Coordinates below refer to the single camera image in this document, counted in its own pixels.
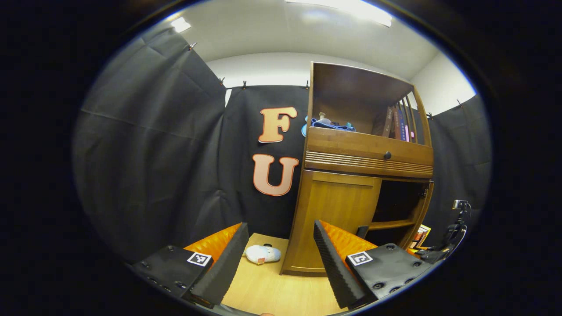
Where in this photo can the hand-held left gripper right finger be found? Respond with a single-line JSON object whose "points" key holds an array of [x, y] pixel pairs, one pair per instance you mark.
{"points": [[333, 267]]}

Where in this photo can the yellow cardboard box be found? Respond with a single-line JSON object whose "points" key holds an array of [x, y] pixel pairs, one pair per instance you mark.
{"points": [[421, 235]]}

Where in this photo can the wooden cabinet drawer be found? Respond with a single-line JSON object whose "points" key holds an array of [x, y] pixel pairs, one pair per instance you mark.
{"points": [[351, 147]]}

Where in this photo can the wooden inner shelf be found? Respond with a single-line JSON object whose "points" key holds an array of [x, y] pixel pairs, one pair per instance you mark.
{"points": [[390, 225]]}

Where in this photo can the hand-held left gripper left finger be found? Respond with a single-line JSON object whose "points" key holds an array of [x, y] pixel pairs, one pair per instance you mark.
{"points": [[228, 263]]}

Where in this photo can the blue cloth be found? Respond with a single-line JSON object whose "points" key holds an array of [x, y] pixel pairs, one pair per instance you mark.
{"points": [[333, 126]]}

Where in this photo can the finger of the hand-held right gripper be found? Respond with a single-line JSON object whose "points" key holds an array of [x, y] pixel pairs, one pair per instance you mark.
{"points": [[412, 251]]}

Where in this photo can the white plush slipper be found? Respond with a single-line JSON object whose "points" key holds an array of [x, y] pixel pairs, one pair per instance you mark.
{"points": [[262, 254]]}

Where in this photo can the black backdrop cloth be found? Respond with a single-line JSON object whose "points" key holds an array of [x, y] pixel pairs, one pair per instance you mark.
{"points": [[145, 153]]}

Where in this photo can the small ceiling light panel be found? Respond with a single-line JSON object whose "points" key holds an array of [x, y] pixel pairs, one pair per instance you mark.
{"points": [[181, 24]]}

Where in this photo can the wooden cabinet door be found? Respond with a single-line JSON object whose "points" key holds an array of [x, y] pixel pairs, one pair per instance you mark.
{"points": [[425, 210], [329, 210]]}

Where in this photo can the wooden double-door shoe cabinet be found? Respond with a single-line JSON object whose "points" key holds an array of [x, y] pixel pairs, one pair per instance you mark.
{"points": [[351, 87]]}

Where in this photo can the leaning brown book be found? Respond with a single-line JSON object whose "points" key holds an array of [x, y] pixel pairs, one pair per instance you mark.
{"points": [[384, 123]]}

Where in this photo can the dark red book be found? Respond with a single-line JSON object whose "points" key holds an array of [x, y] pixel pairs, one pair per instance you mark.
{"points": [[395, 125]]}

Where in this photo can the small pale bottle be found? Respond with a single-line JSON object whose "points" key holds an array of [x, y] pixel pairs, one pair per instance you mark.
{"points": [[324, 118]]}

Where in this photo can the blue book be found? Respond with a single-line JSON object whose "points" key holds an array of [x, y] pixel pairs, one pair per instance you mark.
{"points": [[401, 127]]}

